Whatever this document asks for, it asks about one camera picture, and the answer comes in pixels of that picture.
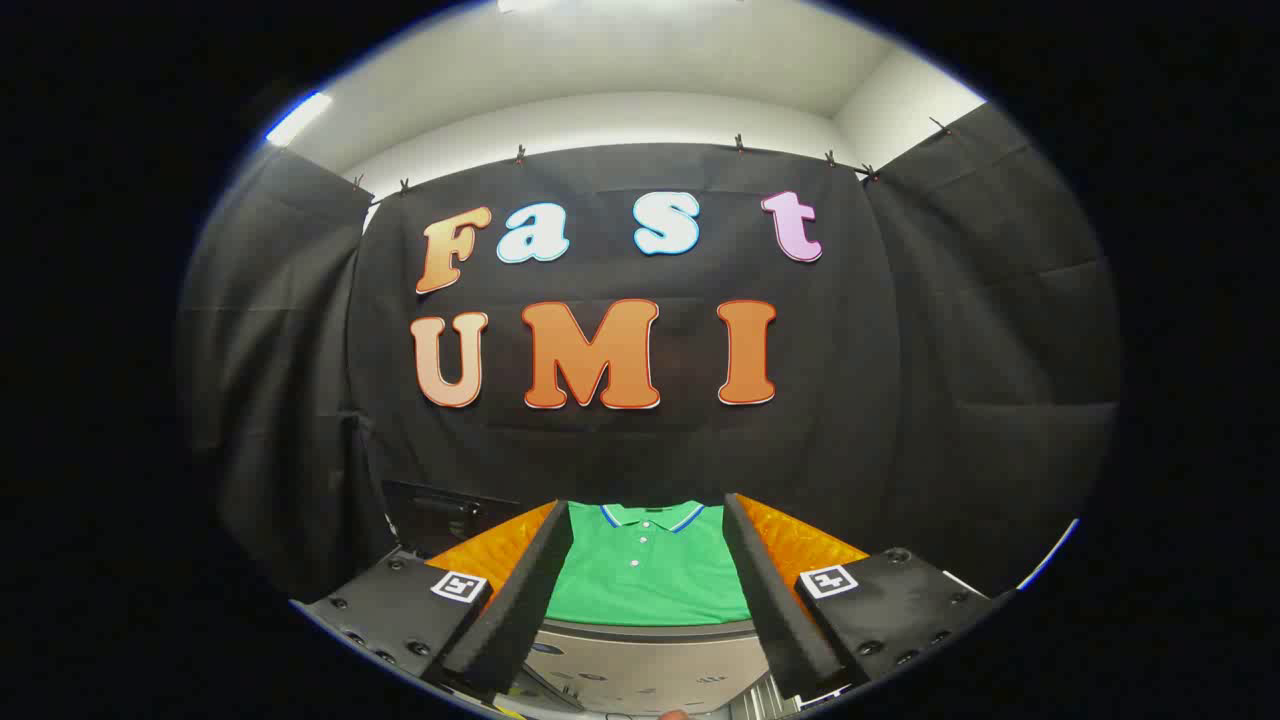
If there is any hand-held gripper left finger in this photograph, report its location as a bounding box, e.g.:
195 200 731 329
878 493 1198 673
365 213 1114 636
290 500 574 701

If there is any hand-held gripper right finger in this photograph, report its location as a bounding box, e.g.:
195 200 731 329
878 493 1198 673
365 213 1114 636
724 493 1016 701

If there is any green polo shirt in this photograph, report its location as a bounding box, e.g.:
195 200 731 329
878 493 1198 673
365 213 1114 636
545 500 752 628

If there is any black backdrop cloth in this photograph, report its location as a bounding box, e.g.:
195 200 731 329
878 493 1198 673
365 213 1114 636
178 100 1121 601

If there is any row of small cloth clips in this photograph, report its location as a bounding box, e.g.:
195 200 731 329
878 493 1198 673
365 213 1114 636
350 118 951 196

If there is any ceiling light strip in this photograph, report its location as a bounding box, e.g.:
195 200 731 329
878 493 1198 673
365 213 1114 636
265 92 333 148

